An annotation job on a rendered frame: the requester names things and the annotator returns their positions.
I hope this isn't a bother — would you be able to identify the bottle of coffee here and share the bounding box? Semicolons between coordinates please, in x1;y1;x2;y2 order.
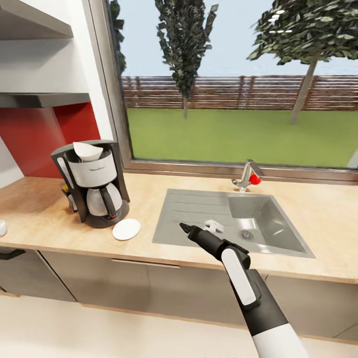
62;185;77;212

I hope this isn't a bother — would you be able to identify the saucer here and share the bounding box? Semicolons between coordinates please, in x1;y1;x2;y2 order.
113;219;141;240

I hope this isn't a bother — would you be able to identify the paper coffee filter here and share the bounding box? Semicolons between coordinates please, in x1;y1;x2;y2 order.
73;142;103;163

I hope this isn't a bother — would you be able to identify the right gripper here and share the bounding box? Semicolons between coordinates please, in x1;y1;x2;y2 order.
180;223;216;254

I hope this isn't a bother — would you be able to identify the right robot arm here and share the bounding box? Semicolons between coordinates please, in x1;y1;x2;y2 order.
180;220;310;358

